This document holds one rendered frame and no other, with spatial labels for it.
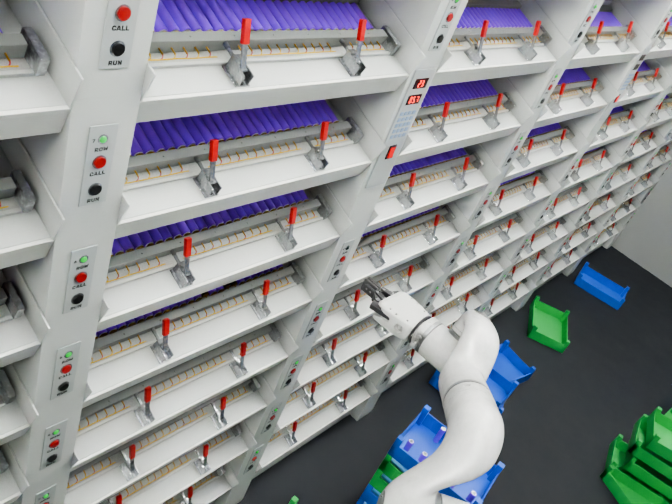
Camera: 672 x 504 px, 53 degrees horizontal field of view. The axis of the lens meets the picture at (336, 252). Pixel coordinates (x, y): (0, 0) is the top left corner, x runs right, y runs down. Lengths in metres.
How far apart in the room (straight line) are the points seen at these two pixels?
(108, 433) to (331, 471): 1.22
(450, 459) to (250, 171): 0.58
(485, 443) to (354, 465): 1.54
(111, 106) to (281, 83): 0.30
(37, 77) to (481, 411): 0.79
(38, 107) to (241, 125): 0.47
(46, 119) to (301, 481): 1.86
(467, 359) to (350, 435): 1.41
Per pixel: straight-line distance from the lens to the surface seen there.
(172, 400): 1.57
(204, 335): 1.44
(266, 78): 1.07
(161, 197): 1.07
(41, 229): 0.98
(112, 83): 0.87
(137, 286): 1.20
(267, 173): 1.22
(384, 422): 2.80
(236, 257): 1.32
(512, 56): 1.76
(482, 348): 1.35
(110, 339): 1.33
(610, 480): 3.21
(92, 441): 1.48
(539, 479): 3.02
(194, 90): 0.97
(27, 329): 1.11
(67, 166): 0.91
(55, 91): 0.87
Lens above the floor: 1.96
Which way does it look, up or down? 34 degrees down
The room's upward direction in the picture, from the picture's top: 23 degrees clockwise
